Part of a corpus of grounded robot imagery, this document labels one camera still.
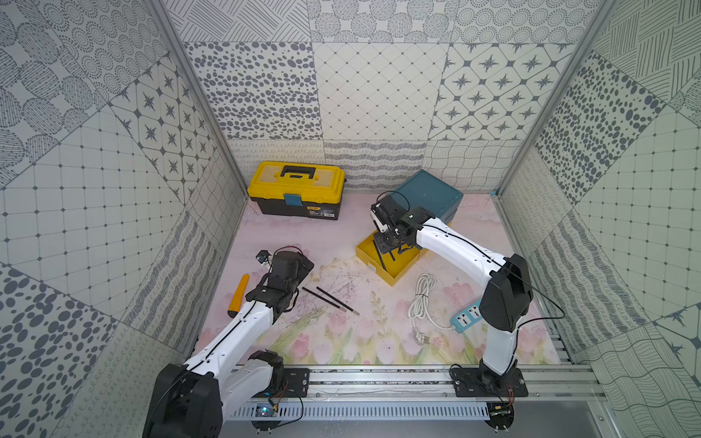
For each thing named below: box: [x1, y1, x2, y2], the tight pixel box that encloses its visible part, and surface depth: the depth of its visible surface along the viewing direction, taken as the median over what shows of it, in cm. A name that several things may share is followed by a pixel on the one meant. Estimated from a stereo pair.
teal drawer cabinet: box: [387, 168, 465, 225], surface depth 93 cm
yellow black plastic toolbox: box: [247, 160, 347, 220], surface depth 103 cm
